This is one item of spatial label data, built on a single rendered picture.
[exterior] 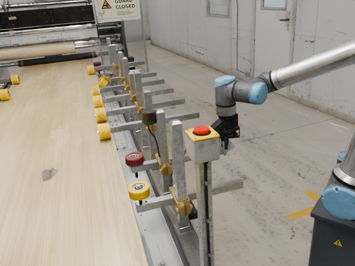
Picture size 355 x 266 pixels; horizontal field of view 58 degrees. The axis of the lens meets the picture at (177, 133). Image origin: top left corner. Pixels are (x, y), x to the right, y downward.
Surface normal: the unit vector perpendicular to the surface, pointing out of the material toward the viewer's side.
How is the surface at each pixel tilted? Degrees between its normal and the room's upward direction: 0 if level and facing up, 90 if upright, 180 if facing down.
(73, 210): 0
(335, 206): 95
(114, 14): 90
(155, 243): 0
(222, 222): 0
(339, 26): 90
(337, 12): 90
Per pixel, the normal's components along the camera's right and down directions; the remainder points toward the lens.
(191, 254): -0.07, -0.91
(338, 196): -0.59, 0.44
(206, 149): 0.28, 0.37
